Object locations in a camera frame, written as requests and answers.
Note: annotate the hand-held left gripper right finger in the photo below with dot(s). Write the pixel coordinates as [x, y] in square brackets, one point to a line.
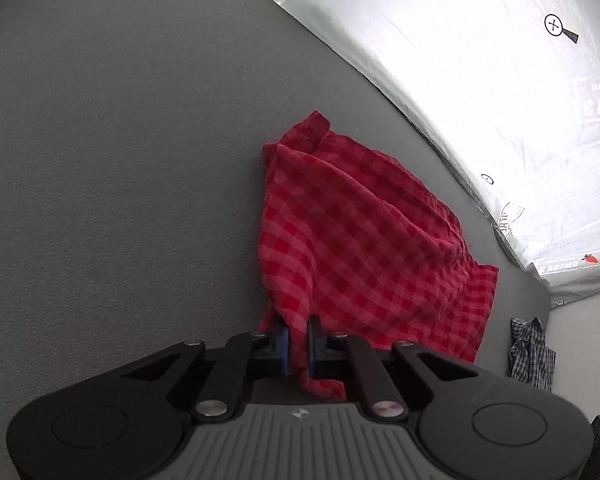
[314, 347]

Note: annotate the folded blue checked shirt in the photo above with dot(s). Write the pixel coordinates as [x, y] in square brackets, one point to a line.
[532, 355]

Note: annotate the red checked shirt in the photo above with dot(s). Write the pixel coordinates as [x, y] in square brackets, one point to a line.
[360, 240]

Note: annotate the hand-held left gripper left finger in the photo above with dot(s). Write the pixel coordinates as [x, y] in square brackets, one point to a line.
[281, 347]

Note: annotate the grey mat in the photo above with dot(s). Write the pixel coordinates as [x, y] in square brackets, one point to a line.
[120, 160]

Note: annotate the white printed sheet backdrop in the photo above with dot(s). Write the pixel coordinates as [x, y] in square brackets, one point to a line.
[505, 100]

